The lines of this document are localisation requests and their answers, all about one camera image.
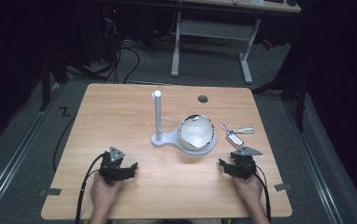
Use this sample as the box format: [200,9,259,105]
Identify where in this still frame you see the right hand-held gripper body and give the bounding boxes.
[230,146,264,181]

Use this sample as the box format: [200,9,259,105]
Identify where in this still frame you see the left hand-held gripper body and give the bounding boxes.
[99,146,126,186]

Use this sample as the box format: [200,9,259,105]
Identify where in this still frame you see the person's right hand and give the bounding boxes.
[230,174,264,210]

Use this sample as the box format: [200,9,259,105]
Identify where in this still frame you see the person's left hand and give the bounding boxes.
[90,172,122,217]

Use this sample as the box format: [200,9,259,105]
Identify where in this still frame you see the grey tape piece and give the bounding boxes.
[38,188,63,198]
[273,182,293,192]

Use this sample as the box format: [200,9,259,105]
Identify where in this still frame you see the white bowl with silver rim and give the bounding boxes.
[177,113,216,152]

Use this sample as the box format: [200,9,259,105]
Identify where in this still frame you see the black tape floor mark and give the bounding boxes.
[57,105,72,118]

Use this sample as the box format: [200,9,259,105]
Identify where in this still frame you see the black metal stand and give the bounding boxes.
[38,50,69,113]
[250,59,309,133]

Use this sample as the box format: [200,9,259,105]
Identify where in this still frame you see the small red object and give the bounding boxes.
[262,38,275,51]

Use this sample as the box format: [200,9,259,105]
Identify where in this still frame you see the white-framed wooden desk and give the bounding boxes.
[170,0,303,85]

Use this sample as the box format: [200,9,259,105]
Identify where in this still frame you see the keychain with metal tag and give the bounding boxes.
[220,122,256,149]

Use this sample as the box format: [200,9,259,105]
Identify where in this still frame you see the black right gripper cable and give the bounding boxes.
[253,163,273,224]

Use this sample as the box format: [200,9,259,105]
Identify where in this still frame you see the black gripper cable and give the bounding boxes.
[253,163,273,224]
[74,151,107,224]

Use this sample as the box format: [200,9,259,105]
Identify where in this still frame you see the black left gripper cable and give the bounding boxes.
[74,151,107,224]

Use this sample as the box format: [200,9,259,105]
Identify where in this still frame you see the white stand with post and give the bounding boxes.
[150,90,219,157]

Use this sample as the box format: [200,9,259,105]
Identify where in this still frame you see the thin black floor cable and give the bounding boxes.
[51,114,79,173]

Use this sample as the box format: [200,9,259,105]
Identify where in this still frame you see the metal floor rail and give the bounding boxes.
[283,98,345,224]
[0,83,63,224]

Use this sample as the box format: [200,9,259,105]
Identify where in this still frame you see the black floor cables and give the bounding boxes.
[102,17,141,85]

